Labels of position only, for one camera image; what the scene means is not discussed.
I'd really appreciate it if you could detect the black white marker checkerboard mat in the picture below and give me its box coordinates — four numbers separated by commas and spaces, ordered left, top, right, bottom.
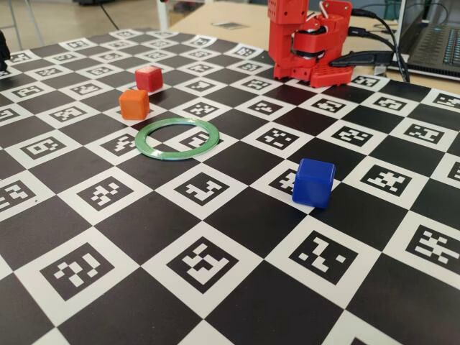
0, 28, 460, 345

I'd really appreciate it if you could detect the dark grey laptop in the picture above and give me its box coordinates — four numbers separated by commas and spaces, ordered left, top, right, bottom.
397, 0, 460, 81

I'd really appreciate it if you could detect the thin black cable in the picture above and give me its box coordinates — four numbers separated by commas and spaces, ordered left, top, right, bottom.
350, 7, 410, 83
347, 27, 400, 55

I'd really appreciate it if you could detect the green flat ring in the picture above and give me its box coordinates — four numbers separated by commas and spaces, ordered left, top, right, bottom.
135, 118, 221, 162

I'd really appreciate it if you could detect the black stand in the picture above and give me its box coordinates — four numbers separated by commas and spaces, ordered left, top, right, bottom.
0, 30, 12, 71

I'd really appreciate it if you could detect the orange cube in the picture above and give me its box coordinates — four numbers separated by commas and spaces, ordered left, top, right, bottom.
119, 88, 150, 120

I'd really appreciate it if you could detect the white table leg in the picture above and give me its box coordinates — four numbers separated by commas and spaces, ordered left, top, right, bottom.
157, 0, 170, 32

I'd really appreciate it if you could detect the blue cube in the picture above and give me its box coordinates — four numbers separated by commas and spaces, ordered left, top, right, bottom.
291, 157, 337, 211

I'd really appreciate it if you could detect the small printed marker sheet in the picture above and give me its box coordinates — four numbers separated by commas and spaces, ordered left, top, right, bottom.
211, 21, 246, 31

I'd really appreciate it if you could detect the black cable with large plug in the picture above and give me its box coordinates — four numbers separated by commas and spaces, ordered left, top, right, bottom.
329, 50, 395, 70

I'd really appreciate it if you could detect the red cube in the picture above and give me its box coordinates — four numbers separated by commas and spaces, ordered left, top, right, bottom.
135, 65, 164, 93

